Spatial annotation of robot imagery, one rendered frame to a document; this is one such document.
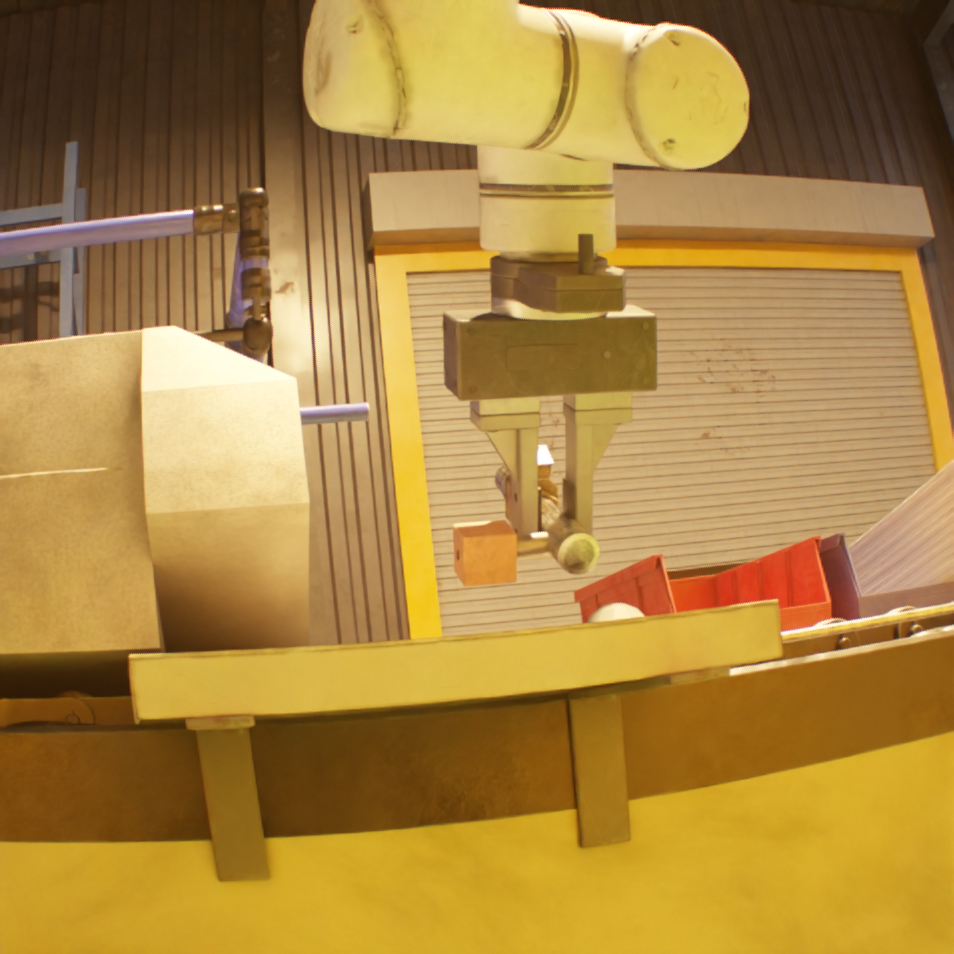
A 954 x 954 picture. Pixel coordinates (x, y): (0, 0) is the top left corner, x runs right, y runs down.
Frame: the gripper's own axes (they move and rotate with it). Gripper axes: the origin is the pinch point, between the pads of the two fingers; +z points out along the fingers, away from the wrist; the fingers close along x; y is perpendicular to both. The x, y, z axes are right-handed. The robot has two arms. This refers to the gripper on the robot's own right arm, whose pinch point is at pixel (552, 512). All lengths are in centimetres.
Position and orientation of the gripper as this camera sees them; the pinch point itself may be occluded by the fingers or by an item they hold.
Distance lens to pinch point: 91.8
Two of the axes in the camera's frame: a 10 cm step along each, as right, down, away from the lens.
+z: 0.2, 9.7, 2.6
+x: -9.8, 0.7, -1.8
